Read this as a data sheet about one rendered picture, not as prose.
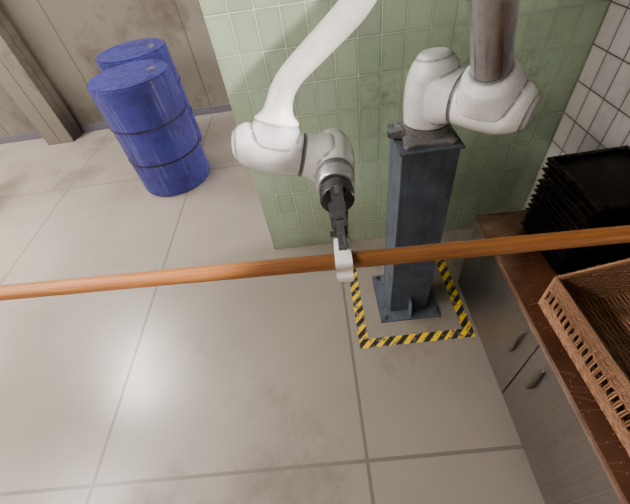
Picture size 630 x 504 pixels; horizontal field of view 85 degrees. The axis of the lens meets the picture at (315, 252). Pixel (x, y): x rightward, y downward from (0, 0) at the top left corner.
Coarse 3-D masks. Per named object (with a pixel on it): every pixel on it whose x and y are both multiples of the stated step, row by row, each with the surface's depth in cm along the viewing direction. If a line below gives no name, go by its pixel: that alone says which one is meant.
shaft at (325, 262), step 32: (320, 256) 61; (352, 256) 60; (384, 256) 60; (416, 256) 60; (448, 256) 59; (0, 288) 66; (32, 288) 65; (64, 288) 65; (96, 288) 64; (128, 288) 64
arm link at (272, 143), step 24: (360, 0) 66; (336, 24) 68; (312, 48) 69; (336, 48) 72; (288, 72) 71; (288, 96) 74; (264, 120) 74; (288, 120) 75; (240, 144) 76; (264, 144) 75; (288, 144) 76; (264, 168) 79; (288, 168) 79
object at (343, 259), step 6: (336, 240) 62; (348, 240) 62; (336, 246) 61; (348, 246) 61; (336, 252) 60; (342, 252) 60; (348, 252) 60; (336, 258) 60; (342, 258) 59; (348, 258) 59; (336, 264) 59; (342, 264) 58; (348, 264) 58
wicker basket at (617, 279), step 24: (624, 264) 104; (552, 288) 110; (576, 288) 112; (600, 288) 113; (624, 288) 114; (552, 312) 111; (576, 312) 100; (600, 312) 113; (624, 312) 112; (576, 336) 109; (600, 336) 108; (624, 336) 107; (576, 360) 103; (600, 360) 93; (624, 360) 102; (600, 384) 95; (624, 384) 85; (624, 408) 94; (624, 432) 88
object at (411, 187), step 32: (416, 160) 119; (448, 160) 120; (416, 192) 129; (448, 192) 130; (416, 224) 142; (352, 288) 204; (384, 288) 200; (416, 288) 175; (448, 288) 196; (384, 320) 186
